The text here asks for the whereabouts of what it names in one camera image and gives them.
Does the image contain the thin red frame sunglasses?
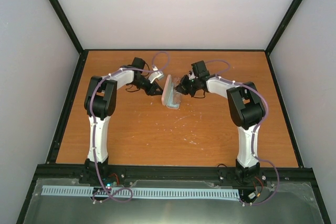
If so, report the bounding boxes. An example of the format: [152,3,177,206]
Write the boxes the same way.
[169,77,182,105]

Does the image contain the pink glasses case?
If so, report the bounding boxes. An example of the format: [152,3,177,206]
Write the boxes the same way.
[161,74,172,109]

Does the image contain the light blue cleaning cloth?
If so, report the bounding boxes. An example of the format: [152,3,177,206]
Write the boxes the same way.
[166,96,181,109]

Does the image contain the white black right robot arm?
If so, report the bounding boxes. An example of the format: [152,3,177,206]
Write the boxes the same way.
[175,61,268,184]

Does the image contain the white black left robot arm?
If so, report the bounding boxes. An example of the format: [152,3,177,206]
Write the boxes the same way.
[84,57,164,184]

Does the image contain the clear plastic front sheet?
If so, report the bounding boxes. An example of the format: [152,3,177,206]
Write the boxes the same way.
[24,179,323,223]

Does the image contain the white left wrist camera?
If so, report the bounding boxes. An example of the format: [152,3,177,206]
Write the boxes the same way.
[148,66,164,83]

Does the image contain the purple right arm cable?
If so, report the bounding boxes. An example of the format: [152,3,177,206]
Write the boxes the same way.
[204,59,279,207]

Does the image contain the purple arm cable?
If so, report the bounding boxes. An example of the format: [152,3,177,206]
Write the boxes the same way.
[204,59,279,207]
[89,51,170,204]

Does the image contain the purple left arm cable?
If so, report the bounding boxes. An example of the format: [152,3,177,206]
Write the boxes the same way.
[89,51,170,204]

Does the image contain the black enclosure frame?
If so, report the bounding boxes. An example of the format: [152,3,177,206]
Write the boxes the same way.
[15,0,332,224]

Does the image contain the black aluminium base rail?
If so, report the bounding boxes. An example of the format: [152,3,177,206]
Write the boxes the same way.
[35,164,314,189]

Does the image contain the light blue slotted cable duct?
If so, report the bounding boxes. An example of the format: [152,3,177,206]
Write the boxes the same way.
[41,185,240,201]

